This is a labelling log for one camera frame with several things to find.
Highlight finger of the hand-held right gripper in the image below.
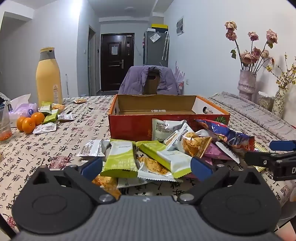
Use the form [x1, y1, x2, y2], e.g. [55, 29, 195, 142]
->
[269, 140, 296, 151]
[245, 150, 296, 168]

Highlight orange crisp snack packet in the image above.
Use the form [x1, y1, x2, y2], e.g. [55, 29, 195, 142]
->
[92, 175, 122, 197]

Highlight grey quilted cloth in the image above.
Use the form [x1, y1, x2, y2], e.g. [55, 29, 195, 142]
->
[209, 91, 296, 147]

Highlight green white snack bar packet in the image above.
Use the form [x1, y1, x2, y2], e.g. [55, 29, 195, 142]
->
[136, 140, 193, 179]
[100, 139, 137, 179]

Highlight blue red chip bag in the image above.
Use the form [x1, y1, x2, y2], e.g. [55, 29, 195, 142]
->
[196, 119, 255, 152]

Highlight wooden chair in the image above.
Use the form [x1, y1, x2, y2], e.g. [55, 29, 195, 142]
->
[144, 72, 160, 95]

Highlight dark entrance door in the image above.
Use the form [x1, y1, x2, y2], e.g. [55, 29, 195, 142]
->
[100, 33, 134, 92]

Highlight pink snack packet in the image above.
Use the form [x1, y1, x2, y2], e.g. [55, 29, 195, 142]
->
[203, 141, 242, 161]

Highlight orange cardboard box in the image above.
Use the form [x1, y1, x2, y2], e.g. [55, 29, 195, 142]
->
[108, 94, 230, 142]

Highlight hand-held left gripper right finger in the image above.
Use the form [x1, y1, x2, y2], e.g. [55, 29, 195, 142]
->
[177, 156, 264, 205]

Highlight purple jacket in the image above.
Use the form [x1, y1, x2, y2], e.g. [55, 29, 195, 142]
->
[119, 65, 182, 95]

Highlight folded white umbrella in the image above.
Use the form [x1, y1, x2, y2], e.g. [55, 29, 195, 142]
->
[162, 31, 170, 61]

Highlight orange fruit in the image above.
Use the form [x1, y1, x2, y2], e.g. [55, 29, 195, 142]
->
[22, 117, 36, 134]
[17, 116, 27, 131]
[31, 112, 45, 126]

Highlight dried pink roses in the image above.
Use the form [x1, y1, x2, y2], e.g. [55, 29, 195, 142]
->
[225, 21, 278, 72]

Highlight silver white snack packet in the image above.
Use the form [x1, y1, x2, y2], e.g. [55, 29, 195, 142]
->
[117, 177, 151, 189]

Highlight grey interior door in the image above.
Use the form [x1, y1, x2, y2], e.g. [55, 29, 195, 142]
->
[88, 25, 96, 96]

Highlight purple wall decal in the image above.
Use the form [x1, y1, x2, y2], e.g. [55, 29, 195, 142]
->
[174, 61, 185, 81]

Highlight dark print white packet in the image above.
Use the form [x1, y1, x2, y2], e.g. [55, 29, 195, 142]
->
[57, 113, 75, 121]

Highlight clear plastic cup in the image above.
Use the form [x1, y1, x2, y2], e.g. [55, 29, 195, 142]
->
[0, 100, 12, 142]

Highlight floral print vase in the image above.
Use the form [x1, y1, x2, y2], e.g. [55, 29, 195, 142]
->
[272, 88, 287, 119]

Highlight purple tissue pack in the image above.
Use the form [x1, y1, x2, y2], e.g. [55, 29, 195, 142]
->
[9, 94, 38, 121]

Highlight grey refrigerator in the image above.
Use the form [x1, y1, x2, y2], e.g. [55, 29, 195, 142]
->
[143, 29, 169, 67]

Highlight white grey snack packet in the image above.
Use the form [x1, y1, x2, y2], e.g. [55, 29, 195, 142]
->
[32, 122, 57, 134]

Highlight yellow bottle grey cap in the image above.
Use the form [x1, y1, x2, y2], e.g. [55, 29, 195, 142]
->
[36, 47, 63, 108]

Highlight yellow snack packet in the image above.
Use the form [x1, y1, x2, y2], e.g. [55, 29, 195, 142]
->
[251, 142, 270, 173]

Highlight white orange crisp packet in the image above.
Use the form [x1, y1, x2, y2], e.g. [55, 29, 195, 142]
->
[165, 120, 213, 158]
[137, 155, 184, 183]

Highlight pink ceramic vase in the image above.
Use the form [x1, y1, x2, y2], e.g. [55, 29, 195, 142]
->
[238, 70, 257, 101]

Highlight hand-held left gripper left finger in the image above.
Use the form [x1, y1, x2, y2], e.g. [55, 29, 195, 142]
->
[31, 157, 121, 205]

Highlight clear storage jar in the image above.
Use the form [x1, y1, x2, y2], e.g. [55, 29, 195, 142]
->
[257, 91, 275, 112]

